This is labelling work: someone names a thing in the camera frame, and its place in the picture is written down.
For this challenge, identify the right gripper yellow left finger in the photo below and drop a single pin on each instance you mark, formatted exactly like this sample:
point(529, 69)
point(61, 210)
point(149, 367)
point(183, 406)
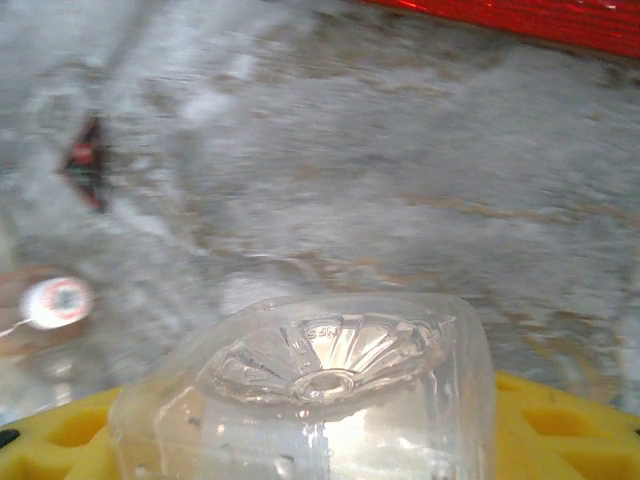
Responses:
point(50, 440)

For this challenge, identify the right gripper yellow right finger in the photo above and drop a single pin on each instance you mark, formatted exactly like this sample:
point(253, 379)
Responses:
point(565, 435)

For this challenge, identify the clear bottle colourful label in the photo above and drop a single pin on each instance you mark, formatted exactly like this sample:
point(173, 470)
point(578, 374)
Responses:
point(325, 400)

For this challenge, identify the amber bottle red label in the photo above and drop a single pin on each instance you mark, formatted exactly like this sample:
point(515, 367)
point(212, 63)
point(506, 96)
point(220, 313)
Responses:
point(57, 302)

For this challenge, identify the red triangle sign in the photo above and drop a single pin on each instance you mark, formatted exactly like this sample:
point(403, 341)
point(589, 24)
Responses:
point(85, 160)

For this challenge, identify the red glitter cylinder can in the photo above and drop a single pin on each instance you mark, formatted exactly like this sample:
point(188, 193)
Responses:
point(525, 22)

